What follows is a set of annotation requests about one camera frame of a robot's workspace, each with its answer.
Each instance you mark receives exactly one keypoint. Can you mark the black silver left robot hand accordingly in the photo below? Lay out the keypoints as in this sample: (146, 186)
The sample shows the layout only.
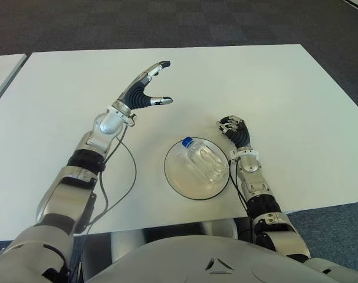
(136, 95)

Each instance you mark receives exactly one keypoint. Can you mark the white neighbouring table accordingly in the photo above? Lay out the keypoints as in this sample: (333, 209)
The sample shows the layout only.
(4, 70)

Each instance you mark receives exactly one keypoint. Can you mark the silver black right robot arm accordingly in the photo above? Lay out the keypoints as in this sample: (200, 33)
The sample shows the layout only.
(261, 200)

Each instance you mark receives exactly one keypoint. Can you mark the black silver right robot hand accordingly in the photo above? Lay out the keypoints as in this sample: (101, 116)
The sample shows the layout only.
(240, 135)

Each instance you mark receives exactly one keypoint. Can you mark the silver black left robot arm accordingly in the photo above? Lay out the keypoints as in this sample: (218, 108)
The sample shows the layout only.
(78, 182)

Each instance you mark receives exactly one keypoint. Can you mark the white robot thigh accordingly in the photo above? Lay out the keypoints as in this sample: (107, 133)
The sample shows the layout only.
(224, 228)

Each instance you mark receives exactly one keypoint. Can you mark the grey robot torso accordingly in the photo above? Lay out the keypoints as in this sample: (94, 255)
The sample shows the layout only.
(211, 262)

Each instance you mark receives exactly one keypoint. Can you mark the white plate with black rim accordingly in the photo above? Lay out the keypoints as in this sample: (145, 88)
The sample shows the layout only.
(181, 182)

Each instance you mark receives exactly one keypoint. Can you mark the clear bottle with blue cap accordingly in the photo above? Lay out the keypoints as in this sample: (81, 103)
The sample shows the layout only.
(205, 160)

